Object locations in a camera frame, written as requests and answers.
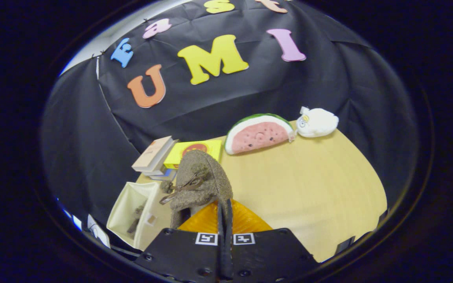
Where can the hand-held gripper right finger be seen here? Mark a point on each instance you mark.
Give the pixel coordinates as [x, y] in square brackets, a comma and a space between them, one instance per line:
[269, 255]

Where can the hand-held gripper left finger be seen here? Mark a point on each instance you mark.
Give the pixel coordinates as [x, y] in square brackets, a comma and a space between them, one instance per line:
[183, 259]

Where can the brown fuzzy moccasin shoe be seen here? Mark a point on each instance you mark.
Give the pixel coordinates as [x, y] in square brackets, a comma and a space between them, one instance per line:
[136, 218]
[210, 177]

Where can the cream storage box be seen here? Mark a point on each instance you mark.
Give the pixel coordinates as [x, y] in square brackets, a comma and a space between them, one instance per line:
[124, 208]

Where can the blue cover book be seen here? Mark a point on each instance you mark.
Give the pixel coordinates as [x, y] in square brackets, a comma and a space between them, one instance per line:
[165, 175]

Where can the white paper card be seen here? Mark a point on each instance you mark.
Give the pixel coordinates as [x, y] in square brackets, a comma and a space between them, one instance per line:
[98, 234]

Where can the grey cover book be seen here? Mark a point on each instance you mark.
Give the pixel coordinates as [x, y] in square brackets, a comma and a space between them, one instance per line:
[161, 165]

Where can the yellow book with red circle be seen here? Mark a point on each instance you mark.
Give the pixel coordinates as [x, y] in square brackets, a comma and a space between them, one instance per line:
[207, 147]

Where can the watermelon slice plush toy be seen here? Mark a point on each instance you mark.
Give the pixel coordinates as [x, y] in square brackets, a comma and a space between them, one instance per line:
[258, 135]

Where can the white plush toy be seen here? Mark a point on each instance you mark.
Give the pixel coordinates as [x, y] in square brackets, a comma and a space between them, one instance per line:
[319, 122]

